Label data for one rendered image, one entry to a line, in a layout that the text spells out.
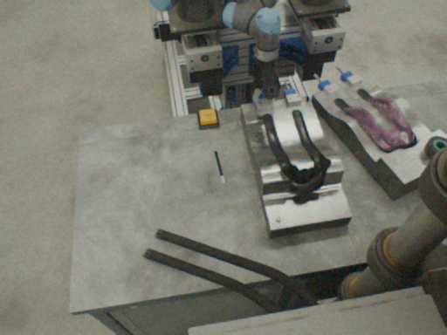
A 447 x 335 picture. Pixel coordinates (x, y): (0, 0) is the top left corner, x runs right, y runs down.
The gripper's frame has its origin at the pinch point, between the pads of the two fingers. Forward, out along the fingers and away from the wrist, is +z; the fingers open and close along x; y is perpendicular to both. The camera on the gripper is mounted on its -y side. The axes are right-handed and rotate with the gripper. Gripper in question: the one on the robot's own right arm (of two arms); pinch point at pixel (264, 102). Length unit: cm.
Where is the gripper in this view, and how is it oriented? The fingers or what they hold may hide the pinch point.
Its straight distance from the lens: 142.9
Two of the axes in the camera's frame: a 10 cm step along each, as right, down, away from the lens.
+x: -9.9, 1.5, -0.6
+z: 0.3, 5.6, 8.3
